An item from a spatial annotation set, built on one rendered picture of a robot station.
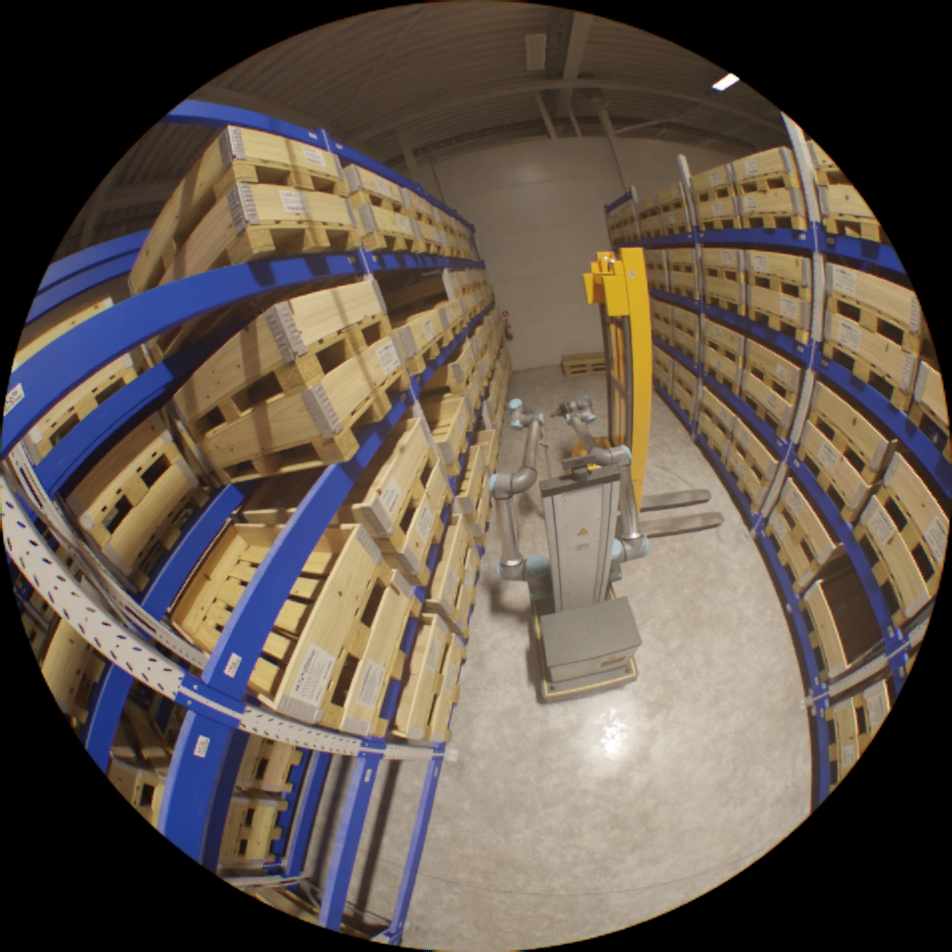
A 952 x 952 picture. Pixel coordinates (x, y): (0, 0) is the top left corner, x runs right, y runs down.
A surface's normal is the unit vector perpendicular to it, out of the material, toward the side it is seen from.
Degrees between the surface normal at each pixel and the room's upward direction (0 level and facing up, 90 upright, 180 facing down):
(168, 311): 90
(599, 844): 0
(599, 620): 0
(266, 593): 90
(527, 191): 90
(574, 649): 0
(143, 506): 90
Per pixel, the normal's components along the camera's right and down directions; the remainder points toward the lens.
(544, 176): -0.15, 0.63
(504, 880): -0.25, -0.76
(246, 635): 0.95, -0.11
